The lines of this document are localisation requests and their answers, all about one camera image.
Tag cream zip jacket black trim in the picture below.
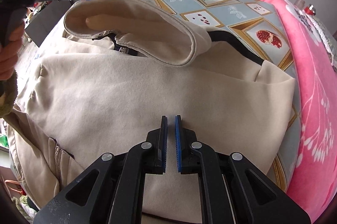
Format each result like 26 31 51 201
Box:
6 0 296 208

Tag person's left hand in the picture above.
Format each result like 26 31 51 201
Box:
0 22 25 80

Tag dark grey low cabinet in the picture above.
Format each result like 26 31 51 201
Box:
25 0 74 47

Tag pink floral blanket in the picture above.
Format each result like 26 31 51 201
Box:
261 0 336 222

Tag green fuzzy sleeve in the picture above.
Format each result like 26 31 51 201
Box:
0 70 18 118

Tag fruit pattern bed sheet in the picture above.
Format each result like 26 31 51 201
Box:
143 0 300 192

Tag grey lace trimmed pillow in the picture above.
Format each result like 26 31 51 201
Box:
299 10 336 72

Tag red thermos flask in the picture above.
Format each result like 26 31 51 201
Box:
304 4 316 16

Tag pink translucent bottle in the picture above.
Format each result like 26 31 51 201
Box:
294 0 305 10

